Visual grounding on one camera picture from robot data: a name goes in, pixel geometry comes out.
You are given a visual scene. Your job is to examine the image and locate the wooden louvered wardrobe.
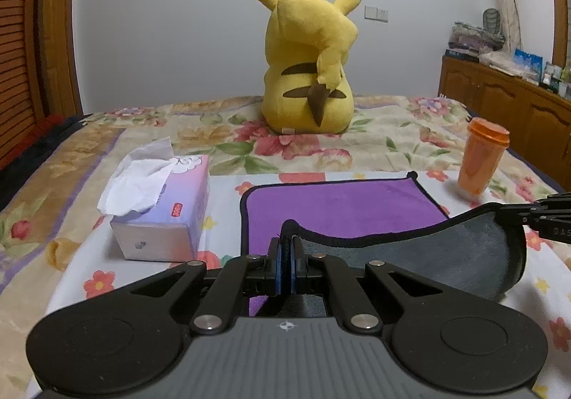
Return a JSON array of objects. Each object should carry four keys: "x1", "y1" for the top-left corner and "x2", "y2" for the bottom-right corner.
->
[{"x1": 0, "y1": 0, "x2": 84, "y2": 170}]

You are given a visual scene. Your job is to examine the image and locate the group of small bottles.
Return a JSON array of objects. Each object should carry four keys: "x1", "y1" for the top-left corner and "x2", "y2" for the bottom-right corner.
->
[{"x1": 541, "y1": 62, "x2": 571, "y2": 99}]

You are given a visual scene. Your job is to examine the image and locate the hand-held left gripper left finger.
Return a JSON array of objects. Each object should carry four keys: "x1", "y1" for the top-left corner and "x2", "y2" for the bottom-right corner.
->
[{"x1": 129, "y1": 237, "x2": 286, "y2": 335}]

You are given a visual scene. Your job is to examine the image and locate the floral bed sheet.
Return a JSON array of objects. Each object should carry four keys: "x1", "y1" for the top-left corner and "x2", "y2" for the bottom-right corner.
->
[{"x1": 0, "y1": 95, "x2": 571, "y2": 399}]

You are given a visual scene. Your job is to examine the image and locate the wooden cabinet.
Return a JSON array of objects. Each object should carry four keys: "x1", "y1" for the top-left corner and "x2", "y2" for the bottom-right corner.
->
[{"x1": 438, "y1": 55, "x2": 571, "y2": 168}]

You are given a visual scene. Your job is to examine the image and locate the white tissue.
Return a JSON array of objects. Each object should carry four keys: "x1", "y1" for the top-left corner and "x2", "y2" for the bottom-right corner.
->
[{"x1": 97, "y1": 136, "x2": 176, "y2": 217}]

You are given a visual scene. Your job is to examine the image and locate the clutter on cabinet top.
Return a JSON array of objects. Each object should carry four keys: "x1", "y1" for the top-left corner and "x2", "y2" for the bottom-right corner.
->
[{"x1": 448, "y1": 21, "x2": 508, "y2": 66}]

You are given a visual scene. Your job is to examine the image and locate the wooden window frame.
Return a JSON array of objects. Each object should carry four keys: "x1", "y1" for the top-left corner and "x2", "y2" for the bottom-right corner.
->
[{"x1": 546, "y1": 0, "x2": 571, "y2": 70}]

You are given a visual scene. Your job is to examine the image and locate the pastel tissue box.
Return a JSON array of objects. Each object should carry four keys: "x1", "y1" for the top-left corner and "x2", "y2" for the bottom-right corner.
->
[{"x1": 110, "y1": 153, "x2": 211, "y2": 263}]

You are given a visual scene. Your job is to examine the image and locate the blue picture box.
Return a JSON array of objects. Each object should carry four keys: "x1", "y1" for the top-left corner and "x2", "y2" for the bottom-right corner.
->
[{"x1": 513, "y1": 48, "x2": 544, "y2": 84}]

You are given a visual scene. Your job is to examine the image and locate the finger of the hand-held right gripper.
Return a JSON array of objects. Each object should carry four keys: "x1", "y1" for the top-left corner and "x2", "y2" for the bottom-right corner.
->
[
  {"x1": 531, "y1": 192, "x2": 571, "y2": 215},
  {"x1": 497, "y1": 204, "x2": 571, "y2": 243}
]

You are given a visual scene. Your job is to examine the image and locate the purple and grey towel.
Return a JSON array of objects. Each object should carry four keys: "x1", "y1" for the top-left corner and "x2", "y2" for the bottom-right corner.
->
[{"x1": 239, "y1": 171, "x2": 528, "y2": 318}]

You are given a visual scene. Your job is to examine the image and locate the orange plastic cup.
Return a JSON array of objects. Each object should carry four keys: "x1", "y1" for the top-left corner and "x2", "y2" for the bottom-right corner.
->
[{"x1": 458, "y1": 117, "x2": 511, "y2": 197}]

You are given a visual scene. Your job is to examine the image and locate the yellow plush toy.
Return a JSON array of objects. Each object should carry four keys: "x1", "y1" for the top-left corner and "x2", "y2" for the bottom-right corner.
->
[{"x1": 243, "y1": 0, "x2": 367, "y2": 135}]

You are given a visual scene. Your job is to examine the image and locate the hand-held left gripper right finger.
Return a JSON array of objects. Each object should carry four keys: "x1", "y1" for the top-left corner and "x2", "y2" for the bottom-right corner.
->
[{"x1": 288, "y1": 236, "x2": 442, "y2": 335}]

